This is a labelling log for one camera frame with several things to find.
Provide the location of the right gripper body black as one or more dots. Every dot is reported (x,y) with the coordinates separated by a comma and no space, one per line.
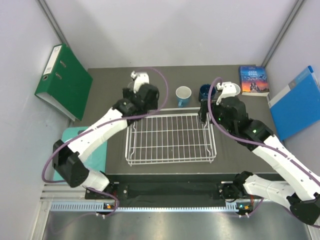
(218,115)

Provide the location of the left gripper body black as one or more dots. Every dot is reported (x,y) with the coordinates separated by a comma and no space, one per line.
(127,94)

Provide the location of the dark blue mug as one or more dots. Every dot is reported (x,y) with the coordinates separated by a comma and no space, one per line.
(204,92)

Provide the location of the light blue mug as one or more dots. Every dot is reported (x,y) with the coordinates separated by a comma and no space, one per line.
(183,95)

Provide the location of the clear glass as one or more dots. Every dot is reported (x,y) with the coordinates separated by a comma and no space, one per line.
(131,86)

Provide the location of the orange patterned mug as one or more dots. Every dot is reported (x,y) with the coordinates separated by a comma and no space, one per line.
(237,88)

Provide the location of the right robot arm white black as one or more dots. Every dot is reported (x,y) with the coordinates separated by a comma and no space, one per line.
(300,191)

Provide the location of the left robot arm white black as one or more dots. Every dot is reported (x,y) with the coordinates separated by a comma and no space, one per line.
(70,158)

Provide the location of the Jane Eyre book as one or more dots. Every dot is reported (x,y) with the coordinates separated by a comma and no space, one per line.
(253,81)

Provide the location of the blue folder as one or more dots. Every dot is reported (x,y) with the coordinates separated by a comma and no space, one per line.
(297,106)

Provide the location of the teal cutting board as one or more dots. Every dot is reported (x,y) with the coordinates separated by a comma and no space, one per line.
(97,160)

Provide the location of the green lever arch binder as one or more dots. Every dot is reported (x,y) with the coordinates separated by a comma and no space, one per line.
(65,84)

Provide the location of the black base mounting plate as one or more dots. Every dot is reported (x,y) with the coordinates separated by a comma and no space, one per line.
(174,190)

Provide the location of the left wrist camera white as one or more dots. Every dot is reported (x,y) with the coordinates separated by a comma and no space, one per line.
(139,79)

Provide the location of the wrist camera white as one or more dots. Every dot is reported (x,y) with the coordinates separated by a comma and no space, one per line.
(227,89)
(139,79)

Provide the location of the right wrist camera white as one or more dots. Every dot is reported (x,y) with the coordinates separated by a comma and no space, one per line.
(227,89)

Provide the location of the white wire dish rack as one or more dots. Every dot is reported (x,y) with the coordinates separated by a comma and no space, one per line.
(173,135)

